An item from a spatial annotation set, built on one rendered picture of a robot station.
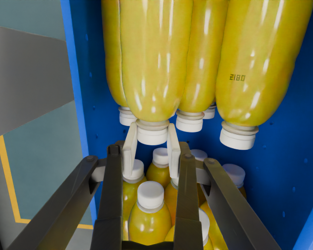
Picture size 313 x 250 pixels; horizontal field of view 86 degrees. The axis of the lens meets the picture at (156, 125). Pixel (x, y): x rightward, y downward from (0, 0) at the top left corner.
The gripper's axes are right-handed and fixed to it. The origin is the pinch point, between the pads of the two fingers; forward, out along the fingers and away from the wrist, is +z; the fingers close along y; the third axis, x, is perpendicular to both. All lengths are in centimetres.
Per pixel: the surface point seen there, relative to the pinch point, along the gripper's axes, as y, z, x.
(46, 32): -75, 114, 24
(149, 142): -0.3, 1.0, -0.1
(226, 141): 8.9, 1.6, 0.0
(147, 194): -0.4, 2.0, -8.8
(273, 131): 18.5, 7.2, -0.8
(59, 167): -85, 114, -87
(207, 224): 6.6, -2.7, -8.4
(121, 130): -5.7, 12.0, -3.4
